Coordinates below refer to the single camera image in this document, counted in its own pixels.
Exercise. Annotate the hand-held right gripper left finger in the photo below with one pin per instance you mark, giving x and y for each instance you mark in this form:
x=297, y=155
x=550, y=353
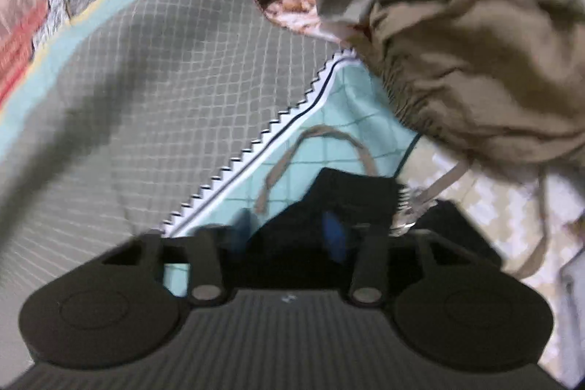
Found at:
x=241, y=232

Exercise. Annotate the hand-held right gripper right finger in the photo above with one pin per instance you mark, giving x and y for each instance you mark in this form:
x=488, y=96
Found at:
x=334, y=234

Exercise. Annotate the black pants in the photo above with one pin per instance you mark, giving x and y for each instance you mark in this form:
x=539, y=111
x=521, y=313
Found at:
x=352, y=193

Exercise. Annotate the striped patterned bed cover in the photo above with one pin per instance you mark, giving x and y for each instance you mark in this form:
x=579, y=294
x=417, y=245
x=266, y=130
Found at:
x=160, y=97

